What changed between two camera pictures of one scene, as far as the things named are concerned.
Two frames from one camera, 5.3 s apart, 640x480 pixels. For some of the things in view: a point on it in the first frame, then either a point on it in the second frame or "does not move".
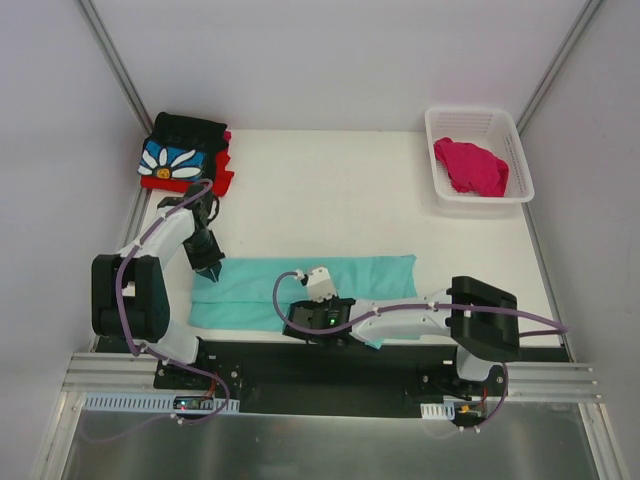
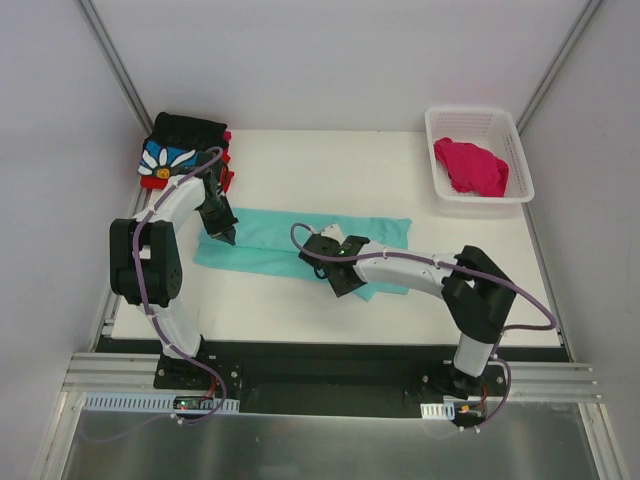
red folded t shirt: x=222 y=175 does not move
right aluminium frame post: x=584 y=18 does not move
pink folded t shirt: x=228 y=137 does not move
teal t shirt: x=241 y=297 to x=263 y=245
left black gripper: x=208 y=260 to x=220 y=222
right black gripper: x=298 y=320 to x=343 y=281
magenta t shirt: x=471 y=167 does not move
